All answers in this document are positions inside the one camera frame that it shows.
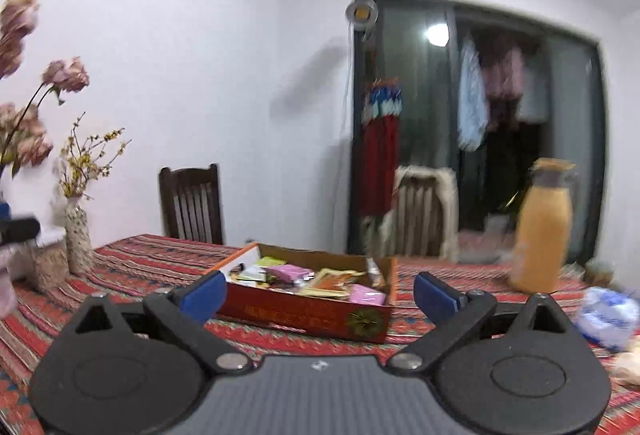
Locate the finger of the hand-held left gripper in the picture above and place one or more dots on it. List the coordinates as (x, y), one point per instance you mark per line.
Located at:
(20, 229)

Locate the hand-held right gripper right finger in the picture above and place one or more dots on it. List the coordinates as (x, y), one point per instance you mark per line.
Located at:
(435, 297)

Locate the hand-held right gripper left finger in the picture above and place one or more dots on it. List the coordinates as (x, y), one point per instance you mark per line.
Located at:
(202, 297)

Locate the small pink snack packet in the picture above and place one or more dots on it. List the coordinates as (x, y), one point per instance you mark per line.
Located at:
(367, 296)

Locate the large pink snack packet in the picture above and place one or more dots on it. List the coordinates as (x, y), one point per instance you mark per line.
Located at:
(290, 272)

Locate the orange cardboard box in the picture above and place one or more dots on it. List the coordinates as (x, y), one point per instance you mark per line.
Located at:
(300, 312)

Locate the pile of snack packets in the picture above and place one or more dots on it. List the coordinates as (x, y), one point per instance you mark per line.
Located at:
(300, 282)

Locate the gold red snack packet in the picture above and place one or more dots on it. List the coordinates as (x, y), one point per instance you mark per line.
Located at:
(335, 282)

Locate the woven flower pot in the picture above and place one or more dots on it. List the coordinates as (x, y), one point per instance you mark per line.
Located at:
(49, 265)

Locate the dark wooden chair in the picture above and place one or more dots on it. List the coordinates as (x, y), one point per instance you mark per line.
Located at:
(192, 205)

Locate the yellow flower twigs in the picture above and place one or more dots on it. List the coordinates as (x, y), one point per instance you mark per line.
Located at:
(87, 155)

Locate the wooden chair with cloth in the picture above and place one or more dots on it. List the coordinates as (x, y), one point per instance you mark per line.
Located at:
(447, 195)

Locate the yellow thermos bottle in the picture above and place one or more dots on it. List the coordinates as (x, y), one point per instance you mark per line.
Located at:
(542, 235)

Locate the red hanging garment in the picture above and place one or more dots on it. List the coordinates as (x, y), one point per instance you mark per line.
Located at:
(381, 150)

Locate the pink artificial flowers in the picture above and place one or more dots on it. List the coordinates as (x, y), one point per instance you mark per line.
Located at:
(65, 75)

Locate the white blue tissue pack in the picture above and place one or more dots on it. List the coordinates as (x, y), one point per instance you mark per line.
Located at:
(607, 317)

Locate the light blue hanging garment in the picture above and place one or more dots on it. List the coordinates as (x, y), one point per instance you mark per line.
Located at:
(472, 100)

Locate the glass sliding door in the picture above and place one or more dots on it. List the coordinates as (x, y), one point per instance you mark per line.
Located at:
(570, 140)

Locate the white hanging garment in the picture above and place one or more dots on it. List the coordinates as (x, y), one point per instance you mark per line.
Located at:
(532, 95)

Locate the pink hanging jacket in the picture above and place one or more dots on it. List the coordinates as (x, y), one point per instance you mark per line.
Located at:
(502, 75)

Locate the round studio lamp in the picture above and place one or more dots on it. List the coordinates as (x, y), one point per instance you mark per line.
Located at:
(361, 14)

